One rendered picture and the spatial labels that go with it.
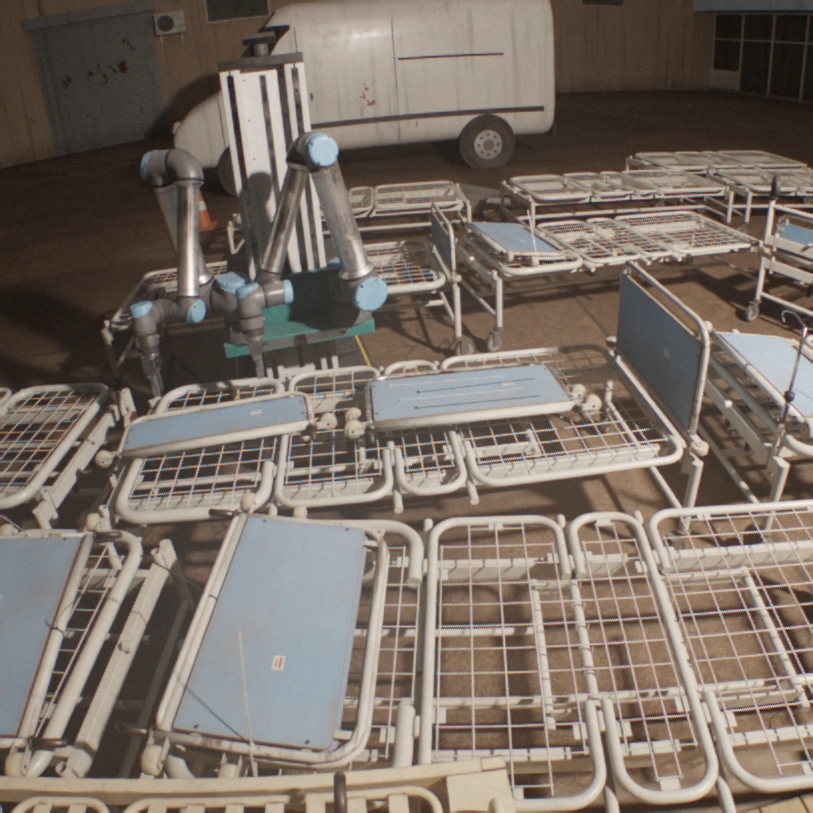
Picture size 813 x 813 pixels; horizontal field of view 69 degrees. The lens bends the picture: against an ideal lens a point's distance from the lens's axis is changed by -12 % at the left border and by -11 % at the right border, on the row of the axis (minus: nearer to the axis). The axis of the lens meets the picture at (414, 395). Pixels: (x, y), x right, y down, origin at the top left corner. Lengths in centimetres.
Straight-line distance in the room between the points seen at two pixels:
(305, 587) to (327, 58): 807
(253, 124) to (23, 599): 198
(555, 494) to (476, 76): 751
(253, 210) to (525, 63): 738
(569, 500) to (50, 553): 197
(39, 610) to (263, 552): 64
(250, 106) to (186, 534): 180
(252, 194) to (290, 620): 183
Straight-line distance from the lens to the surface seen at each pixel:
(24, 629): 191
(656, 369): 252
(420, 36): 939
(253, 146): 286
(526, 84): 986
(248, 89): 285
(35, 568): 207
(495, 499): 279
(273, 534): 184
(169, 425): 257
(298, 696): 149
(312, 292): 294
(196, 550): 277
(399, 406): 233
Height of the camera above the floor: 176
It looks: 30 degrees down
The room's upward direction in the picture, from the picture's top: 4 degrees counter-clockwise
